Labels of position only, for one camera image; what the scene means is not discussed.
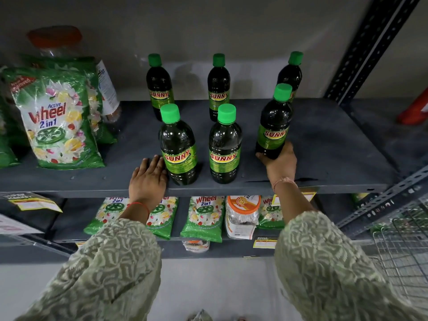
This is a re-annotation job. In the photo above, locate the person's left hand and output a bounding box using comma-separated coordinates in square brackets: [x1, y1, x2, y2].
[129, 155, 168, 211]

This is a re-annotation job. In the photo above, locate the person's right hand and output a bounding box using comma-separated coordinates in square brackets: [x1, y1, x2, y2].
[256, 142, 298, 188]

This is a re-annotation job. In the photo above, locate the dark liquid bottle green cap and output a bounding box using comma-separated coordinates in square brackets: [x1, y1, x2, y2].
[256, 83, 294, 160]

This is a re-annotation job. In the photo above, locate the person's left forearm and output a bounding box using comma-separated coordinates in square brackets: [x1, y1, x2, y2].
[15, 203, 163, 321]

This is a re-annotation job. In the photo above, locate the person's right forearm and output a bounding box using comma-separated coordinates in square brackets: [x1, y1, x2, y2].
[272, 181, 428, 321]

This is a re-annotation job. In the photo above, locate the group of dark green-capped bottles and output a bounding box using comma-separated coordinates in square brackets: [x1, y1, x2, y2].
[146, 51, 304, 186]

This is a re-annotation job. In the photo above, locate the red thread wristband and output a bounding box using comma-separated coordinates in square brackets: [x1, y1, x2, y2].
[128, 202, 150, 215]

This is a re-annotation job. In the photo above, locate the green floral detergent packet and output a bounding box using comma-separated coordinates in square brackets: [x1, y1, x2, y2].
[146, 196, 180, 241]
[180, 196, 226, 244]
[84, 197, 130, 235]
[257, 196, 286, 230]
[3, 66, 106, 170]
[0, 96, 21, 169]
[23, 56, 118, 145]

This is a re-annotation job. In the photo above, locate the clear jar with orange lid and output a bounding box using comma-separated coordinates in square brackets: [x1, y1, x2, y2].
[226, 195, 261, 226]
[27, 25, 121, 121]

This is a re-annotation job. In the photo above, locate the yellow white shelf price label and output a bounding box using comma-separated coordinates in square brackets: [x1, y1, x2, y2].
[271, 191, 317, 207]
[253, 237, 278, 250]
[3, 192, 63, 213]

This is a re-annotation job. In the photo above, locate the grey metal shelf board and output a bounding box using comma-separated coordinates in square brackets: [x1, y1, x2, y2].
[341, 98, 428, 179]
[0, 98, 401, 198]
[0, 194, 336, 262]

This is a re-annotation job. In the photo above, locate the grey slotted angle bar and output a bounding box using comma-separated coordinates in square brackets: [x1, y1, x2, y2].
[336, 165, 428, 230]

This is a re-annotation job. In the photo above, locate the black perforated shelf upright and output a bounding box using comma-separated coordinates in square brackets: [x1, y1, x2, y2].
[323, 0, 424, 106]

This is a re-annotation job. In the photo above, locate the red plastic object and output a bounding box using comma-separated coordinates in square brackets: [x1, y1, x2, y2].
[397, 87, 428, 126]

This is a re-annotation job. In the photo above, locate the beige bead bracelet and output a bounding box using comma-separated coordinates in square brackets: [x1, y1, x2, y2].
[272, 177, 298, 191]

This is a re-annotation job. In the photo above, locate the wire shopping basket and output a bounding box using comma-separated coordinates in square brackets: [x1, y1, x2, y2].
[369, 203, 428, 309]

